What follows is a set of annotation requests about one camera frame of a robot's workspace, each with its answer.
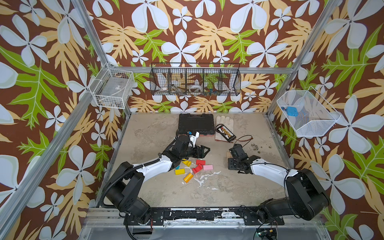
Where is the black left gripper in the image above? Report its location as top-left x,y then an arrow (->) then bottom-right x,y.
180,143 -> 211,161

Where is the red rectangular wood block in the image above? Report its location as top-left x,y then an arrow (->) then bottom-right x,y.
196,160 -> 206,166

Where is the red arch wood block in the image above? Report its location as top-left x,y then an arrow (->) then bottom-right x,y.
192,165 -> 204,174

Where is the pink wood block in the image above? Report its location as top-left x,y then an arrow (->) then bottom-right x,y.
203,165 -> 214,171

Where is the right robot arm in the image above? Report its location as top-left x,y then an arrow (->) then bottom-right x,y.
228,144 -> 331,223

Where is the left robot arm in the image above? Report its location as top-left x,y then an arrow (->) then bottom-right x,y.
99,132 -> 211,224

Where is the yellow arch wood block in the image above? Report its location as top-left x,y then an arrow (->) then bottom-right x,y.
182,160 -> 192,167

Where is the yellow rectangular wood block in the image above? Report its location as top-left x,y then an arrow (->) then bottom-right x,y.
175,169 -> 186,175

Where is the orange cylinder wood block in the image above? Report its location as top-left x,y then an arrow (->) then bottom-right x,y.
183,173 -> 194,184

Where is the black plastic tool case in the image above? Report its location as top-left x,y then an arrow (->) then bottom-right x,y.
178,114 -> 215,136

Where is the white work glove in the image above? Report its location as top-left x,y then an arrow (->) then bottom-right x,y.
215,116 -> 235,135

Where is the white tape roll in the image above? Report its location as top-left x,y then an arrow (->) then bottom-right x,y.
189,85 -> 203,93

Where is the blue plastic object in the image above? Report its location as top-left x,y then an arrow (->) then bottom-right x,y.
282,106 -> 299,117

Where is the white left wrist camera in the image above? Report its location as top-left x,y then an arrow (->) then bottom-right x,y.
189,131 -> 200,148

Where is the red black power cable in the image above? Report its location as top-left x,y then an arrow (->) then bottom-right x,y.
233,134 -> 254,145

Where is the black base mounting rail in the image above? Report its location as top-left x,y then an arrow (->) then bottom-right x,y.
141,205 -> 285,226

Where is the black wire basket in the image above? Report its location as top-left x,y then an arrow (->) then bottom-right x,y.
149,63 -> 242,96

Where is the white wire basket right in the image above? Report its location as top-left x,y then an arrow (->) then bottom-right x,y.
277,87 -> 342,138

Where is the white wire basket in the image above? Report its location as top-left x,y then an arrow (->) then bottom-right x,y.
277,87 -> 342,138
90,68 -> 135,109

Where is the white wire basket left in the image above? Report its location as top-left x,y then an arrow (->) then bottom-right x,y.
90,68 -> 135,109

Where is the aluminium frame post left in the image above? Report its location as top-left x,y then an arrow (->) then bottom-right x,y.
71,1 -> 132,118

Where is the aluminium frame post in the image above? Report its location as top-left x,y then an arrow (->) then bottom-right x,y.
266,0 -> 340,117
71,1 -> 132,118

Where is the aluminium frame post right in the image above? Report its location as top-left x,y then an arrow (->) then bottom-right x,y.
266,0 -> 340,117

